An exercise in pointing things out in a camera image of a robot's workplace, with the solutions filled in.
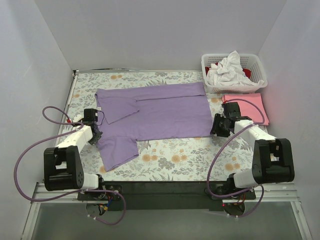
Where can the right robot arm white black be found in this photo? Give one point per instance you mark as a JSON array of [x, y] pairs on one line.
[[272, 160]]

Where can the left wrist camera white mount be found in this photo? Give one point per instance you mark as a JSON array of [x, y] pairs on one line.
[[76, 121]]

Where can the aluminium rail frame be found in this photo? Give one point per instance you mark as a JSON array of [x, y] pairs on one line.
[[275, 214]]

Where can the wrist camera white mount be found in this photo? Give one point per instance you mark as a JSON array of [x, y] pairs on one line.
[[225, 107], [76, 121]]

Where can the white crumpled t shirt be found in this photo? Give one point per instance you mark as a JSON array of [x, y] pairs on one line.
[[229, 72]]

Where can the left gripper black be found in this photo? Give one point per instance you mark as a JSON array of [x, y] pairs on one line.
[[97, 135]]

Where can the purple t shirt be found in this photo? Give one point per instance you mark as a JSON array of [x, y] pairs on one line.
[[131, 115]]

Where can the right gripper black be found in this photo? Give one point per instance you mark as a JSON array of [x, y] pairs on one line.
[[216, 125]]

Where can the red t shirt in basket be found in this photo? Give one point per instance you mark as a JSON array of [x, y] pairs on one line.
[[247, 72]]

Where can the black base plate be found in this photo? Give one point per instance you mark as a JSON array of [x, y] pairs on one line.
[[170, 195]]

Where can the white plastic laundry basket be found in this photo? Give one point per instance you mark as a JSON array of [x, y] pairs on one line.
[[247, 61]]

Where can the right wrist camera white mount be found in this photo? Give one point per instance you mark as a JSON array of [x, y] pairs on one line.
[[225, 107]]

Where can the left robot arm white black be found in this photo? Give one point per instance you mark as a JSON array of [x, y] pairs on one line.
[[62, 164]]

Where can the folded pink t shirt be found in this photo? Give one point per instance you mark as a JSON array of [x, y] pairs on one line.
[[250, 105]]

